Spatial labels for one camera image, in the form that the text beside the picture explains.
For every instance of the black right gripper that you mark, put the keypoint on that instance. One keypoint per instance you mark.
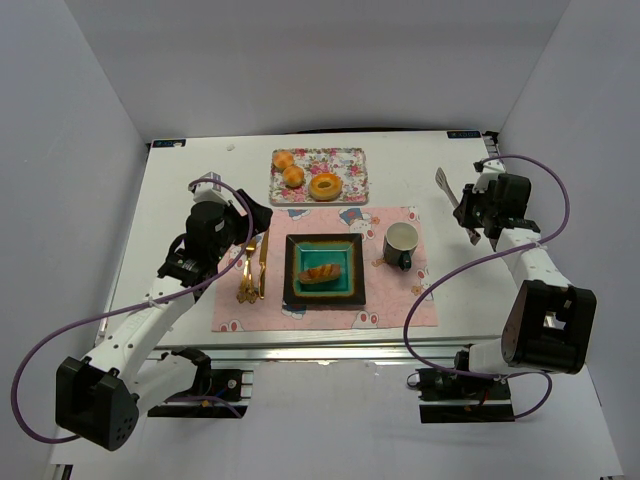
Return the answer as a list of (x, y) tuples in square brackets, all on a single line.
[(473, 210)]

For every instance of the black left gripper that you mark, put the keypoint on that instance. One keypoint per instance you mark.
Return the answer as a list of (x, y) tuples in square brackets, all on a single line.
[(245, 220)]

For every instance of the metal tongs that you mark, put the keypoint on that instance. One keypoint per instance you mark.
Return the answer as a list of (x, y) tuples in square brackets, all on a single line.
[(442, 182)]

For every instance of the brown striped bread loaf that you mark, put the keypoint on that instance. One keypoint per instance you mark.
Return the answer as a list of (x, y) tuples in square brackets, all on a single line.
[(320, 274)]

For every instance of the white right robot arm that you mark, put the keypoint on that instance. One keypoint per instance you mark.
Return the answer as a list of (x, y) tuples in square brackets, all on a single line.
[(550, 323)]

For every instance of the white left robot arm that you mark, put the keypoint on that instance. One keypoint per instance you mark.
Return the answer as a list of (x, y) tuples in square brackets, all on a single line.
[(101, 396)]

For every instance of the gold knife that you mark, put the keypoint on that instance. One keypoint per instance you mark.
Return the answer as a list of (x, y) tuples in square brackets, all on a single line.
[(263, 265)]

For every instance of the round bun front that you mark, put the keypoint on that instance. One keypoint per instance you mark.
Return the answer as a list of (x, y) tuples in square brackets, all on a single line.
[(293, 176)]

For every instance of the round bun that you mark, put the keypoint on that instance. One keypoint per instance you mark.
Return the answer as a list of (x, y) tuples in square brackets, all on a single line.
[(293, 176), (282, 160)]

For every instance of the green square plate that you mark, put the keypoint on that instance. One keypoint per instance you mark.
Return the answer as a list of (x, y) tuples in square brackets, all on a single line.
[(306, 251)]

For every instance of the round bun back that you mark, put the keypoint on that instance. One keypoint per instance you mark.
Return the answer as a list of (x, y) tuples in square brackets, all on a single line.
[(282, 160)]

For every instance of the gold fork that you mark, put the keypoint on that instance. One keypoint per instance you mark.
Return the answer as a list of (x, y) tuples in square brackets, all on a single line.
[(246, 292)]

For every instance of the dark green mug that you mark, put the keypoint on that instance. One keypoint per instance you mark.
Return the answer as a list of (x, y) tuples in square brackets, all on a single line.
[(400, 242)]

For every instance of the floral rectangular tray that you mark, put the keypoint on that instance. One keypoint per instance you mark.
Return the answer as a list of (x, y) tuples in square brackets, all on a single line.
[(349, 163)]

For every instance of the pink bunny placemat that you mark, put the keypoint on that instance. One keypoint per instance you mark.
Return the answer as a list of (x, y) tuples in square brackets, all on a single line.
[(389, 291)]

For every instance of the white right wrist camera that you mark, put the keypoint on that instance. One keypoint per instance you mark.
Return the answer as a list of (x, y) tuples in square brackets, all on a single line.
[(488, 169)]

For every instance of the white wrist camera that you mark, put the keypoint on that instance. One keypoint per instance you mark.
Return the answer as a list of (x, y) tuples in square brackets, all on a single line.
[(207, 189), (488, 169)]

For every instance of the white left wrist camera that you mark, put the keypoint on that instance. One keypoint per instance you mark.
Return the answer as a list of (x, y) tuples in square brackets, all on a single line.
[(207, 189)]

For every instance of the ring doughnut bread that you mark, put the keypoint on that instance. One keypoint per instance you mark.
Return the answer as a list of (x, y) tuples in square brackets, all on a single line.
[(325, 187)]

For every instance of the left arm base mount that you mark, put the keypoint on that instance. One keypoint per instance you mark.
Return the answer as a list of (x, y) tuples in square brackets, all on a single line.
[(216, 392)]

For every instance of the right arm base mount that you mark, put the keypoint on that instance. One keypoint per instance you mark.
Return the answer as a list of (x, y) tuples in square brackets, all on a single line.
[(448, 397)]

